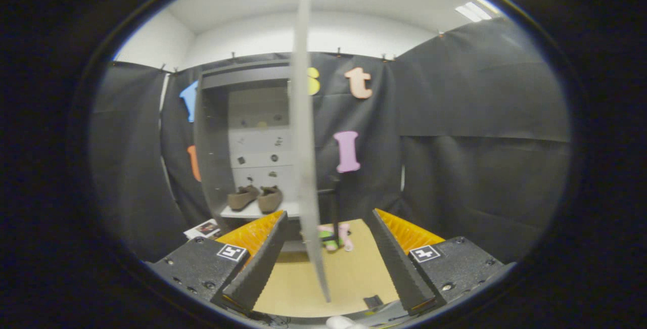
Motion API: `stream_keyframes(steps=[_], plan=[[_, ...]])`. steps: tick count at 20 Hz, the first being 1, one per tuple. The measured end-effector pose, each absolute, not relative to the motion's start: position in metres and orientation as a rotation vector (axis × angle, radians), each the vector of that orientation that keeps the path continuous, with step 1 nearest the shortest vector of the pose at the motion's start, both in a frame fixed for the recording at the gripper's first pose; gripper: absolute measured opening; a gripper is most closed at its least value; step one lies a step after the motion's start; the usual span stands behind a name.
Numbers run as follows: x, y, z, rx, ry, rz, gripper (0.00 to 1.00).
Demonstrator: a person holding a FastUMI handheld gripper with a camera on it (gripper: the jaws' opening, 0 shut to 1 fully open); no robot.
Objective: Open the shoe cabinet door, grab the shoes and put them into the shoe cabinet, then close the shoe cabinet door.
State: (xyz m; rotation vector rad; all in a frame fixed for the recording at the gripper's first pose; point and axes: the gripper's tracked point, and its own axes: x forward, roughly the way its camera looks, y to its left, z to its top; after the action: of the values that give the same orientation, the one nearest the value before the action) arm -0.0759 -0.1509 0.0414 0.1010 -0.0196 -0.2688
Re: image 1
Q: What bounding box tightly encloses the black backdrop cloth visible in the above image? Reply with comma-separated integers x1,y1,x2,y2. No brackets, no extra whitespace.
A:
90,16,572,264

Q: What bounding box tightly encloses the brown fuzzy shoe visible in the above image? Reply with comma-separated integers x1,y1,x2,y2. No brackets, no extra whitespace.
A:
257,185,284,214
227,185,260,212

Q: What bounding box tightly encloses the grey shoe cabinet door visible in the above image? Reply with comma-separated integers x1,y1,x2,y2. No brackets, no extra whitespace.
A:
289,0,340,303

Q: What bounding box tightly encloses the grey shoe cabinet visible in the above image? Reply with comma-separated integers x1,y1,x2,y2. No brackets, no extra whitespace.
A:
194,59,304,254

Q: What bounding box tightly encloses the green plush toy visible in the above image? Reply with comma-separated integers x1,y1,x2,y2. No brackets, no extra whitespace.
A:
317,223,354,252

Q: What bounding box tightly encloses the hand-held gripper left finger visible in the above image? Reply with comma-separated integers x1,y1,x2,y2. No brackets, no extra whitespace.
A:
147,210,289,314

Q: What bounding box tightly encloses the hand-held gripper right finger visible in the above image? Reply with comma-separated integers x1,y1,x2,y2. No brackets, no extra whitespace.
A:
365,208,506,314

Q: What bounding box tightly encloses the white book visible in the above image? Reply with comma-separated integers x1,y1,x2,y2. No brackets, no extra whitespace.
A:
183,219,221,240

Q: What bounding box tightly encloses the small ceiling light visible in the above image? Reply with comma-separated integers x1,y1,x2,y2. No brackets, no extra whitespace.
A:
455,2,492,23

